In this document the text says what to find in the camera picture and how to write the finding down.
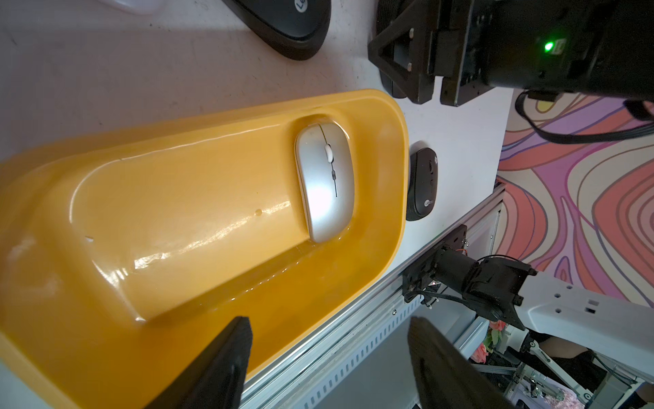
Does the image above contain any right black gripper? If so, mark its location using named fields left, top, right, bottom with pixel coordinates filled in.
left=368, top=1, right=577, bottom=107

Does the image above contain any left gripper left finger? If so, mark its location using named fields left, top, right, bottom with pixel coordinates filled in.
left=147, top=316, right=253, bottom=408

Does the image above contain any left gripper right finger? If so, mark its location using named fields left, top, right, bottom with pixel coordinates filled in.
left=407, top=317, right=513, bottom=409

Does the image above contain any black mouse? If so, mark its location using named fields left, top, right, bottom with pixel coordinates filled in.
left=406, top=148, right=439, bottom=222
left=224, top=0, right=331, bottom=61

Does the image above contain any silver mouse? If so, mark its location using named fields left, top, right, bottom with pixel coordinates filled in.
left=295, top=122, right=355, bottom=243

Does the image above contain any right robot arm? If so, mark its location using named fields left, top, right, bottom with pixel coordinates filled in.
left=368, top=1, right=653, bottom=373

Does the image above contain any yellow plastic storage tray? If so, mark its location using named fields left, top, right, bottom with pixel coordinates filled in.
left=1, top=90, right=409, bottom=408

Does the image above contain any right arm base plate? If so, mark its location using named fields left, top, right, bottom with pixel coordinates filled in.
left=400, top=224, right=468, bottom=306

